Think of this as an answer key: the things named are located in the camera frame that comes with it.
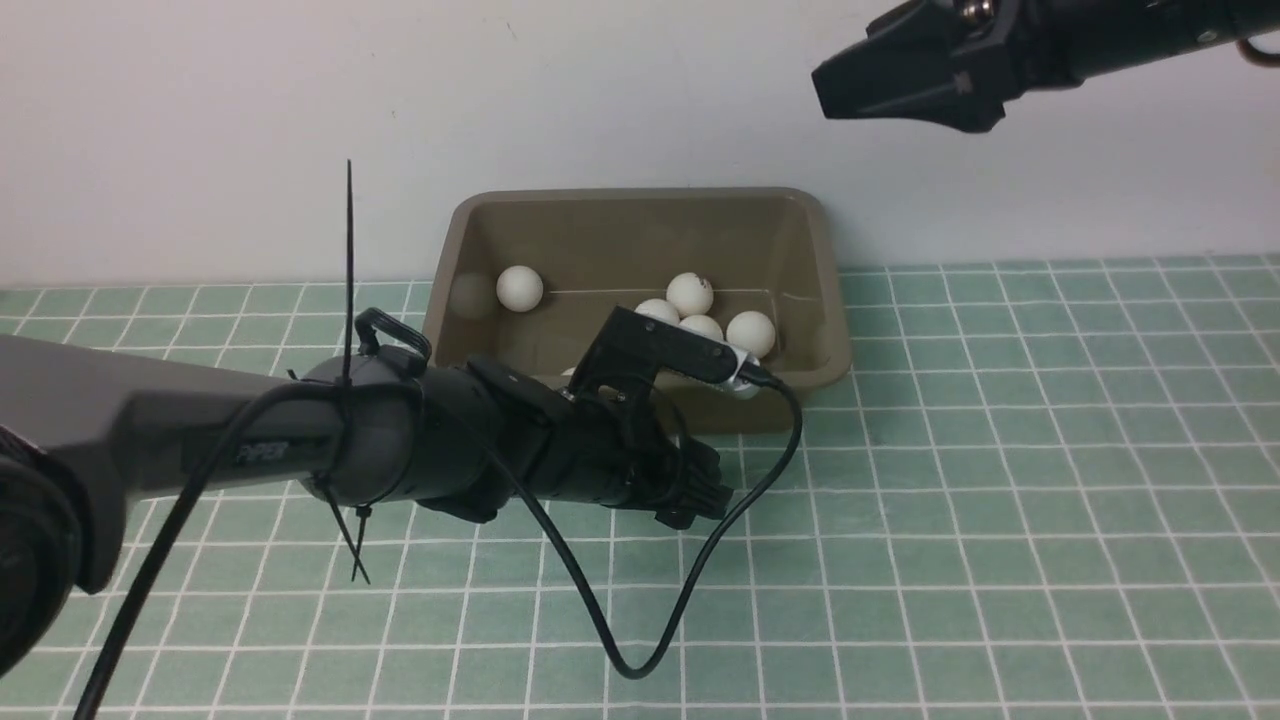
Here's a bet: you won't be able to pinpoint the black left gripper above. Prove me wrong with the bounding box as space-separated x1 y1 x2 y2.
530 392 731 529

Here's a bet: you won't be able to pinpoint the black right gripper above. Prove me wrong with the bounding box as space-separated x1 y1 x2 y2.
812 1 1082 135

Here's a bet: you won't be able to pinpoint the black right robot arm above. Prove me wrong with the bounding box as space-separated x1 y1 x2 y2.
812 1 1279 135

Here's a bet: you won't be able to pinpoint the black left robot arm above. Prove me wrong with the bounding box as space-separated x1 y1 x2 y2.
1 307 745 671

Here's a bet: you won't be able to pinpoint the olive plastic bin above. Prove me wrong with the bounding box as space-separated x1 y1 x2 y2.
422 187 852 405

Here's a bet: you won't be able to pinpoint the green checkered tablecloth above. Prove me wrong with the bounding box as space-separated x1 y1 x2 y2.
0 256 1280 720

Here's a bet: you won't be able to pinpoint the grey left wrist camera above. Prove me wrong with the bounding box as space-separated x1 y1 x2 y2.
570 307 765 401

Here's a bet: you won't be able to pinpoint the black cable ties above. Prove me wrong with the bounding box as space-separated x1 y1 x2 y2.
308 158 371 585

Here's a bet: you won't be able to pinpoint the black left camera cable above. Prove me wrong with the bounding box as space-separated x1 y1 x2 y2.
76 360 804 720

